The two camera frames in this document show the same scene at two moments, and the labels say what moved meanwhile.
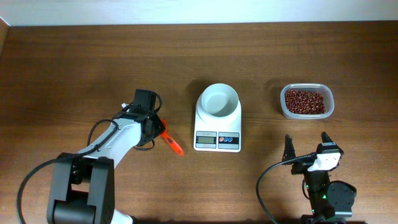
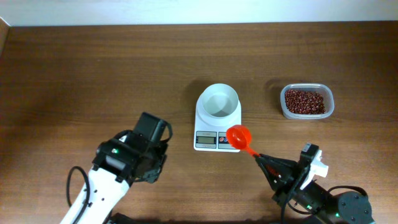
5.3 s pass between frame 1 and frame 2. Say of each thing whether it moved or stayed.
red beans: stayed
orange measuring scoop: moved
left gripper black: moved
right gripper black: moved
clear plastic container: stayed
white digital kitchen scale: stayed
